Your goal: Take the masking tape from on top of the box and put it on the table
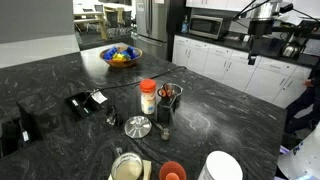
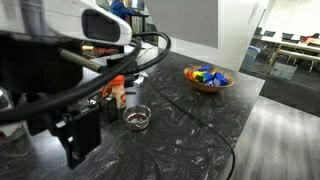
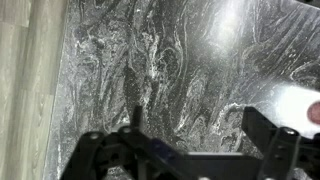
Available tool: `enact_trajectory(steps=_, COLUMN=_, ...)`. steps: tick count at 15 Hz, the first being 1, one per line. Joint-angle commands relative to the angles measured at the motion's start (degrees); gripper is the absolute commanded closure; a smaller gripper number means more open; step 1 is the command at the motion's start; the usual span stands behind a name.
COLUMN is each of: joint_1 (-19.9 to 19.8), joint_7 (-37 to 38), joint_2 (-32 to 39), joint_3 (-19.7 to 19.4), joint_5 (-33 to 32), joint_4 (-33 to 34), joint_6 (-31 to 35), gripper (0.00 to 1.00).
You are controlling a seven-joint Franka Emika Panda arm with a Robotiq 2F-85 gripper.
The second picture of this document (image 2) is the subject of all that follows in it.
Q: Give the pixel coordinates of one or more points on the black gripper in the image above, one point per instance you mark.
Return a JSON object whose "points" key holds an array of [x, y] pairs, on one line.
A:
{"points": [[36, 66]]}

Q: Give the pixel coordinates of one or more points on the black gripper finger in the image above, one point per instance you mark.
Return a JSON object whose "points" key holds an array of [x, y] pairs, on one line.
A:
{"points": [[85, 130]]}

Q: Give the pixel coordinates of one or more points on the black box device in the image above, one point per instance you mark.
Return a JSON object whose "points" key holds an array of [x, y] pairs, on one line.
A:
{"points": [[121, 61]]}

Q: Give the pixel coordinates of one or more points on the black desk organizer holder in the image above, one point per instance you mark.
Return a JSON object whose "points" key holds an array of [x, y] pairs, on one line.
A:
{"points": [[110, 111]]}

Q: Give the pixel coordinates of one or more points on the sugar jar with white label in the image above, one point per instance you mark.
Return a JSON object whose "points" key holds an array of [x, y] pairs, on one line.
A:
{"points": [[10, 132]]}

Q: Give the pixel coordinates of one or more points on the orange lid spice bottle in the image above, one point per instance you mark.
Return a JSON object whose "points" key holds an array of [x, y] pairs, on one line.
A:
{"points": [[118, 90]]}

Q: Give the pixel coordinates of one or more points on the small steel bowl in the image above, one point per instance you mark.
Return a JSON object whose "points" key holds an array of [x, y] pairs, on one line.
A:
{"points": [[137, 117]]}

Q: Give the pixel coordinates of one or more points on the black pen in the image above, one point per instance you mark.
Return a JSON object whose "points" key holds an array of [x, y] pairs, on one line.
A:
{"points": [[131, 92]]}

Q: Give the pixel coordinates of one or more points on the crumpled white wrapper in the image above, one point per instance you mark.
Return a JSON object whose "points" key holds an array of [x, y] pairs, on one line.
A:
{"points": [[141, 77]]}

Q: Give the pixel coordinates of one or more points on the orange toy block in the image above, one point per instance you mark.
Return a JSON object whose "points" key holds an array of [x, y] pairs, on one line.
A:
{"points": [[189, 75]]}

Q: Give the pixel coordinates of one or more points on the yellow toy block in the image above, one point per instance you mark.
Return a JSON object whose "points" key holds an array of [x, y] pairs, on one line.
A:
{"points": [[197, 74]]}

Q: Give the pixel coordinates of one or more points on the person in blue jacket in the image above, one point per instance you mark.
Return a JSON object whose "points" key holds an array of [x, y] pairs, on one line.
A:
{"points": [[120, 8]]}

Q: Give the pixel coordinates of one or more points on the black standing desk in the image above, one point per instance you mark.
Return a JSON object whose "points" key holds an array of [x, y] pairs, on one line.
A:
{"points": [[141, 16]]}

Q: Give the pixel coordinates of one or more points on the wooden bowl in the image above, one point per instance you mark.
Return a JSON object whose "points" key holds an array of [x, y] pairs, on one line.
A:
{"points": [[208, 88]]}

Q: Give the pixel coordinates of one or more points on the blue toy block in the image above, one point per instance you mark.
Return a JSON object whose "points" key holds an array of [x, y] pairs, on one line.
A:
{"points": [[208, 77], [205, 68], [221, 79], [210, 83]]}

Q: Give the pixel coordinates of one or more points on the dark computer monitor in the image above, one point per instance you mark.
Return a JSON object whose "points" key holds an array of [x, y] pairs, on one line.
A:
{"points": [[137, 4]]}

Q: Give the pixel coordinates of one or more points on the grey partition panel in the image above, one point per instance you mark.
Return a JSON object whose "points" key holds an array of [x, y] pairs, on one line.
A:
{"points": [[186, 20]]}

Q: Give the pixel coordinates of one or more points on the blue recycling bin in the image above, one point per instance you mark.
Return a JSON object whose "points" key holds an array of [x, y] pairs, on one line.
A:
{"points": [[250, 56]]}

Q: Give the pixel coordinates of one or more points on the grey floor crate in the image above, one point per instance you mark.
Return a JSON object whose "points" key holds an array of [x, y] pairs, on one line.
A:
{"points": [[283, 70]]}

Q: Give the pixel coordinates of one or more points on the black meeting chair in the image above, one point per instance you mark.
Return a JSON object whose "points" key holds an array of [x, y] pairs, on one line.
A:
{"points": [[269, 33], [287, 36]]}

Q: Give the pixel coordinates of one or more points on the long white meeting table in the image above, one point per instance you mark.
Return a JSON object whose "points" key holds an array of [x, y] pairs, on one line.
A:
{"points": [[293, 45]]}

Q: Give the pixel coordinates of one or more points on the long white bench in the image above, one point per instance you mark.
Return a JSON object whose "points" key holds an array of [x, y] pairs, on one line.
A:
{"points": [[300, 55]]}

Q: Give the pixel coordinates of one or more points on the grey wrist camera bar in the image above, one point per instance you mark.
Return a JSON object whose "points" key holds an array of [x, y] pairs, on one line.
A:
{"points": [[50, 18]]}

